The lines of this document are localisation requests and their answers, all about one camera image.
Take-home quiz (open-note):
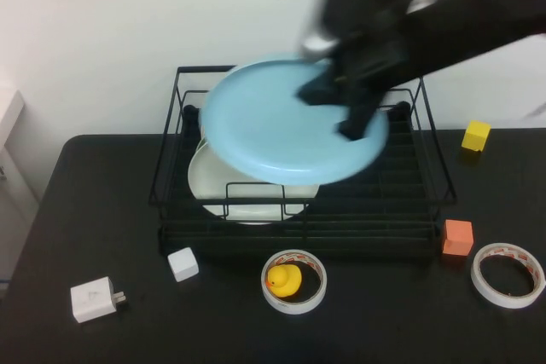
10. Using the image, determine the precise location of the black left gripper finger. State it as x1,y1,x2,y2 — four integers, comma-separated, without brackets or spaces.
337,97,383,142
297,72,342,106

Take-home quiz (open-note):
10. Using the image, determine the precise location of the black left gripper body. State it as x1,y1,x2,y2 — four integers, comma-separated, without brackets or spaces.
336,1,413,95

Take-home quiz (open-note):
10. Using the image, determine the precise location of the light blue plate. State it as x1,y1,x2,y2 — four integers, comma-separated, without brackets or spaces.
200,52,390,186

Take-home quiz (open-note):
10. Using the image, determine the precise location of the pale mint plate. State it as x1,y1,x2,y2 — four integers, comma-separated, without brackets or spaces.
187,137,322,227

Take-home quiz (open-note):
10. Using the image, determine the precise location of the yellow cube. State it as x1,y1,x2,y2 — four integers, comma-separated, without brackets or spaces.
461,120,492,153

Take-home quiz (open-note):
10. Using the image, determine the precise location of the black plastic drip tray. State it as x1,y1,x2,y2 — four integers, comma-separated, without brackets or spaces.
158,101,440,259

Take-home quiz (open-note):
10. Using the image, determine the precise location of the orange cube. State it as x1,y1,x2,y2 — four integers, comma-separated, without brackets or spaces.
441,218,474,257

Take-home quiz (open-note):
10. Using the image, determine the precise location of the yellow rubber duck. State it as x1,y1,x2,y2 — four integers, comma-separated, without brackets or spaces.
264,264,303,298

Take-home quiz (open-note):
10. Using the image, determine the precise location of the white tape roll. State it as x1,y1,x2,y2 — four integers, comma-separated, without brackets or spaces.
469,242,546,309
260,248,328,315

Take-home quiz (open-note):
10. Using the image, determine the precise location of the white cube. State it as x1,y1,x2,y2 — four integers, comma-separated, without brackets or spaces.
166,246,200,283

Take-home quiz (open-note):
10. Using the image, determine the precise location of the white USB charger plug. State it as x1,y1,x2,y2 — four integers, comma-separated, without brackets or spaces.
69,276,128,324

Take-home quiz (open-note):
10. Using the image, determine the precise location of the white cabinet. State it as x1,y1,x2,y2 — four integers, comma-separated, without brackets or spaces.
0,90,42,280

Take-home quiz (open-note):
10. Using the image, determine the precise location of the black wire dish rack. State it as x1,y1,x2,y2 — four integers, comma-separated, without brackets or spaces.
148,64,456,242

